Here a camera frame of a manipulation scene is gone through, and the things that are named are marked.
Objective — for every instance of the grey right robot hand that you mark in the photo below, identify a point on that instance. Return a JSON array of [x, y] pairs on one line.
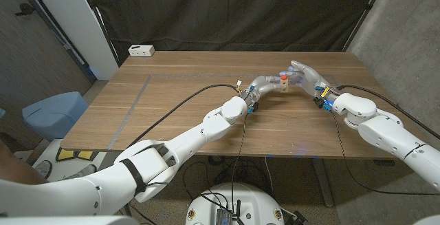
[[309, 78]]

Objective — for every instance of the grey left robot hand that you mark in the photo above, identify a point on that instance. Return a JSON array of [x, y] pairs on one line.
[[261, 86]]

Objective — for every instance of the wooden block with holes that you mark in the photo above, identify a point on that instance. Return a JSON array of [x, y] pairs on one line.
[[284, 85]]

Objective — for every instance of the red-headed wooden screw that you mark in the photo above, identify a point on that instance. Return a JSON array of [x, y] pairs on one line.
[[283, 77]]

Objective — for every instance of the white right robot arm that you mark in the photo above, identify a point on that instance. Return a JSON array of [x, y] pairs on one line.
[[388, 139]]

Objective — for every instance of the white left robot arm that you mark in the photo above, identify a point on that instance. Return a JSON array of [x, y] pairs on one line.
[[165, 152]]

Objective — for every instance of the black curtain backdrop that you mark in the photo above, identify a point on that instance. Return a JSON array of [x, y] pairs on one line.
[[223, 11]]

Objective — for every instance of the grey table leg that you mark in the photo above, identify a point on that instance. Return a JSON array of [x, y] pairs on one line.
[[128, 209], [323, 183]]

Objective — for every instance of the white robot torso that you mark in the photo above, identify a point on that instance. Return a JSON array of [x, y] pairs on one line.
[[254, 201]]

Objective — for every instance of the white power strip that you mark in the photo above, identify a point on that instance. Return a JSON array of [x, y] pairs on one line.
[[141, 50]]

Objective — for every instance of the grey electronics box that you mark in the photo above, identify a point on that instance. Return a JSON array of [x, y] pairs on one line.
[[223, 217]]

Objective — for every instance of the grey sneaker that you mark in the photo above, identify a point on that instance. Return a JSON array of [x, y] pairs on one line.
[[43, 168], [80, 171]]

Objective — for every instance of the yellow and black mat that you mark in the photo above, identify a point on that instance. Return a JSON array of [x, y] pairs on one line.
[[68, 154]]

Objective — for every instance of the blue stool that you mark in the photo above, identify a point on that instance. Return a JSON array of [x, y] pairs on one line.
[[55, 115]]

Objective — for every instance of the person's bare leg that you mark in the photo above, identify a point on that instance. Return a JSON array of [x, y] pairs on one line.
[[13, 168]]

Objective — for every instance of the black curtain frame pole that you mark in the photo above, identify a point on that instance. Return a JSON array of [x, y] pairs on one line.
[[364, 13], [99, 22]]

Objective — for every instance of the white floor base plate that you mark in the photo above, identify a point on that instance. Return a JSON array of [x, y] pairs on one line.
[[48, 147]]

